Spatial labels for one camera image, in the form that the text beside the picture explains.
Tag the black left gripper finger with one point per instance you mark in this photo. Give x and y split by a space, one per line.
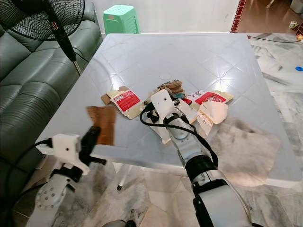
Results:
91 133

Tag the grey-green leather sofa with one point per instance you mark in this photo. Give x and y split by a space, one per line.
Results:
23 94

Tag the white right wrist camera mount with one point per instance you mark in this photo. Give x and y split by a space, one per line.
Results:
163 104

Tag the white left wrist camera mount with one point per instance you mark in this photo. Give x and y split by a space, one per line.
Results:
64 146

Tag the black standing fan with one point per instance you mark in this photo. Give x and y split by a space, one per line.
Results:
62 34

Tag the red tiled door edge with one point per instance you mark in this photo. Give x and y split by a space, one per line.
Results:
237 16

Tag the crumpled brown wrapper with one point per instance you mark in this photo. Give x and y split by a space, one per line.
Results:
173 87

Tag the green plastic stool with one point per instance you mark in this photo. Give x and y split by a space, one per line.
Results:
120 19

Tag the flattened red-white carton, cream flaps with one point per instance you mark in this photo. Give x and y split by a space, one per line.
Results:
210 98

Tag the white folding table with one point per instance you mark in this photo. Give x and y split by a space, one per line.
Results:
194 59

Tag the flattened red-white carton, brown flaps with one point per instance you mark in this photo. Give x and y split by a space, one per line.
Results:
126 101

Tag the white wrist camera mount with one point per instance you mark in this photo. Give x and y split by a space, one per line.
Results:
163 104
64 146

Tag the brown paper piece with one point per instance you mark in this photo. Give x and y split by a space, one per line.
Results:
107 124

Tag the white printed paper carton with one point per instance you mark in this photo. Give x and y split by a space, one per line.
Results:
215 113

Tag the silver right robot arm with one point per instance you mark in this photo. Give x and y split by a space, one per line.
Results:
227 203

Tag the small blue floor item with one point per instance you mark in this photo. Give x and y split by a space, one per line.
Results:
298 68

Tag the dark robot foot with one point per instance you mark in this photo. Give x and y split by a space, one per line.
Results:
120 223

